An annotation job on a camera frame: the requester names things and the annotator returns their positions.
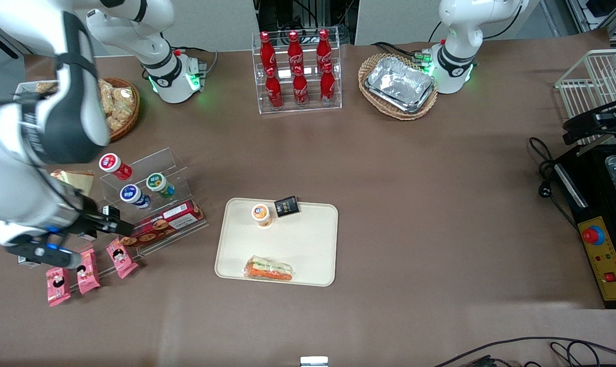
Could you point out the dark brown wicker basket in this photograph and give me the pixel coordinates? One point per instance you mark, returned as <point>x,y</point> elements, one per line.
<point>129,122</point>

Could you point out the clear acrylic step stand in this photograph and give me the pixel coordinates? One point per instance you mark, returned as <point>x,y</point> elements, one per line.
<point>165,163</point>

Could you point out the red-lid yoghurt bottle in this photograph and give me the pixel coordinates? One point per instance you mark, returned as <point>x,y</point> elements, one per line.
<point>111,164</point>

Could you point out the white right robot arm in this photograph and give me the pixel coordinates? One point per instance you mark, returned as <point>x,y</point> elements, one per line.
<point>12,193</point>

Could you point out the red cola bottle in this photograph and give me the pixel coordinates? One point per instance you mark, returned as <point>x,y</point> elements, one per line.
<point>294,51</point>
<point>300,90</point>
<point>327,87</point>
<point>324,50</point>
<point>274,92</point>
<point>267,53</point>

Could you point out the aluminium frame rack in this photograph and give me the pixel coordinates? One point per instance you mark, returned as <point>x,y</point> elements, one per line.
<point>603,12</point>

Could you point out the triangular sandwich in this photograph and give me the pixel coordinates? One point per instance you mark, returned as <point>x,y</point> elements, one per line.
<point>268,269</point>
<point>76,179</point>

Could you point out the tan cracker packet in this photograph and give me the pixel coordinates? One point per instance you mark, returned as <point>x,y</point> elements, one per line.
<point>47,87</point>

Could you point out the orange-lid yoghurt cup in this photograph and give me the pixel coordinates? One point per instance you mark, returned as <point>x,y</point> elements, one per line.
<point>261,214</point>

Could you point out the light woven wicker basket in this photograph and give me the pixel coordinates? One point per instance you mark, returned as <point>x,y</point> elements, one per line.
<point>397,114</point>

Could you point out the cream plastic serving tray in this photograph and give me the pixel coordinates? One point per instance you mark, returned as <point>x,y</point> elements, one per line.
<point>297,239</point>

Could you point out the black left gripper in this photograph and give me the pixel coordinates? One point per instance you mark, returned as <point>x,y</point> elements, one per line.
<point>589,121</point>

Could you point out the white rectangular snack tray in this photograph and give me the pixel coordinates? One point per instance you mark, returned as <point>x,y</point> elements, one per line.
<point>25,89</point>

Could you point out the brown table cover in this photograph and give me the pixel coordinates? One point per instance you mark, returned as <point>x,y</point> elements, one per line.
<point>440,204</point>

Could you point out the pink snack packet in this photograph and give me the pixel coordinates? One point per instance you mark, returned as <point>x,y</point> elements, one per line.
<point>87,275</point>
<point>58,286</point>
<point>121,259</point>

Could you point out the black machine with yellow panel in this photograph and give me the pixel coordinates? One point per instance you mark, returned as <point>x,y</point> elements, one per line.
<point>590,193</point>

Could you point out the red cookie box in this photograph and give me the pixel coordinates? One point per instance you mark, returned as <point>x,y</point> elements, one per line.
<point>165,223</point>

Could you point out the aluminium foil tray stack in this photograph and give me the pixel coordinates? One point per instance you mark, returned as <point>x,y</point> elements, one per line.
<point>399,81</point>

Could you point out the clear acrylic bottle rack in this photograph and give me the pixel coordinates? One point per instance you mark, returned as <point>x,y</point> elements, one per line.
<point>310,109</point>

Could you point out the blue-lid yoghurt bottle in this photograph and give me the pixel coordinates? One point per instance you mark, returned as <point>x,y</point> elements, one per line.
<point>132,194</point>

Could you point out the green-lid yoghurt bottle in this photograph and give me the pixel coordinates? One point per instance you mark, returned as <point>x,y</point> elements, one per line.
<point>157,182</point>

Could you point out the small black carton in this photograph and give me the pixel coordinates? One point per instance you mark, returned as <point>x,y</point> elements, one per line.
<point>287,207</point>
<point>26,262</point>
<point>111,210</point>

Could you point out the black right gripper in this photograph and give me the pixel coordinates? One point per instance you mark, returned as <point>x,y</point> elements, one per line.
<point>89,220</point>

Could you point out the clear bag of tan snacks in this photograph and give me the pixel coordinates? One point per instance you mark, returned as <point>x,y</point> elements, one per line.
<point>118,116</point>
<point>123,94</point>
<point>106,97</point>

